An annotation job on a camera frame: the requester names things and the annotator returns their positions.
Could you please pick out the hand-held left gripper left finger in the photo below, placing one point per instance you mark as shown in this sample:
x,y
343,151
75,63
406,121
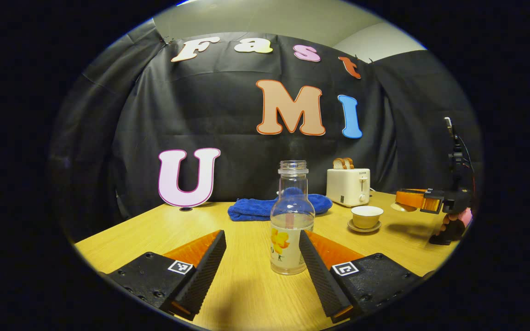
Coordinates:
x,y
203,276

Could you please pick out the cream ceramic teacup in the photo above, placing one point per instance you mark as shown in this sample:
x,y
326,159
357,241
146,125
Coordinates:
x,y
366,217

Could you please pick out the white toaster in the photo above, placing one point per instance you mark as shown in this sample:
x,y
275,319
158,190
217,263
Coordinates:
x,y
348,186

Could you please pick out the cream ceramic saucer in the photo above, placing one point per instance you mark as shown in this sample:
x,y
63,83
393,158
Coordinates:
x,y
361,229

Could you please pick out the toast slice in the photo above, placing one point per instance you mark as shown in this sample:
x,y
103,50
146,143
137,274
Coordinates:
x,y
337,163
349,163

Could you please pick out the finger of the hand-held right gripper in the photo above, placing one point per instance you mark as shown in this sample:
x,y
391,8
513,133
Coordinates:
x,y
414,199

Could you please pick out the clear plastic water bottle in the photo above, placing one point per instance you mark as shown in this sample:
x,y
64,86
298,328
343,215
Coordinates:
x,y
291,220

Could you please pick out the blue towel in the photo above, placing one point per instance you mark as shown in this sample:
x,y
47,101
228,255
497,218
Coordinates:
x,y
251,209

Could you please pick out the black backdrop cloth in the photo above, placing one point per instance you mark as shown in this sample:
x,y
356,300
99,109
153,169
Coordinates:
x,y
246,151

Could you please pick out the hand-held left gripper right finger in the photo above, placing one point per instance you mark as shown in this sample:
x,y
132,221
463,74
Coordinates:
x,y
322,280

